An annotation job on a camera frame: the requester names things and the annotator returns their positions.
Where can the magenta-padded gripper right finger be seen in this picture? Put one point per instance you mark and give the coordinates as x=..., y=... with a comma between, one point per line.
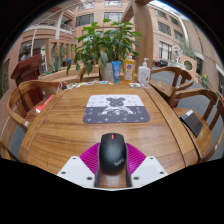
x=150, y=168

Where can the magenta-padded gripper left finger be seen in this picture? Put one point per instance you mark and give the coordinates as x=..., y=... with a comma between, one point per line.
x=75, y=168

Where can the black computer mouse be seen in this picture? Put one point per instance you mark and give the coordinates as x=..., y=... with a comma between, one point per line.
x=112, y=153

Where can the grey bear-print mouse pad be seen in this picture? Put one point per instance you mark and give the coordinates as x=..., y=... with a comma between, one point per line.
x=100, y=115

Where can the wooden armchair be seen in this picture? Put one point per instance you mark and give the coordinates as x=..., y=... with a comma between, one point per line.
x=81, y=74
x=200, y=133
x=20, y=90
x=163, y=87

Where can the black notebook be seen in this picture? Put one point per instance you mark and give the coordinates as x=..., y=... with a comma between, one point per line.
x=191, y=123

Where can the red and white booklet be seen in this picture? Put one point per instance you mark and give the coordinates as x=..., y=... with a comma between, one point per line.
x=45, y=104

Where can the bunch of keys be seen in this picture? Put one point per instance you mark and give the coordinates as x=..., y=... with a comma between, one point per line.
x=63, y=87

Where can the small blue card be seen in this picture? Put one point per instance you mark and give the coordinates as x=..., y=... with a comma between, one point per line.
x=104, y=82

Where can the white pump bottle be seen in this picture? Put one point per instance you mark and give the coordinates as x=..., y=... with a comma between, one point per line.
x=144, y=75

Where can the yellow dish soap bottle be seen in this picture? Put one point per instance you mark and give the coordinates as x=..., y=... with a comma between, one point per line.
x=129, y=70

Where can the blue squeeze tube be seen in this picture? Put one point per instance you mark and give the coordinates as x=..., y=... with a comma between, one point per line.
x=116, y=71

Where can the black car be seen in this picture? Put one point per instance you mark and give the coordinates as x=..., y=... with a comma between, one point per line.
x=163, y=63

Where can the dark red wooden lectern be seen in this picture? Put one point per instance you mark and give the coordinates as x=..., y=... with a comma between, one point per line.
x=28, y=68

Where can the white stone sculpture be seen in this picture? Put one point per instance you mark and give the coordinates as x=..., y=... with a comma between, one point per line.
x=178, y=53

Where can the green plant in white pot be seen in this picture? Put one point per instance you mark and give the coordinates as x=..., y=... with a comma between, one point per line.
x=106, y=43

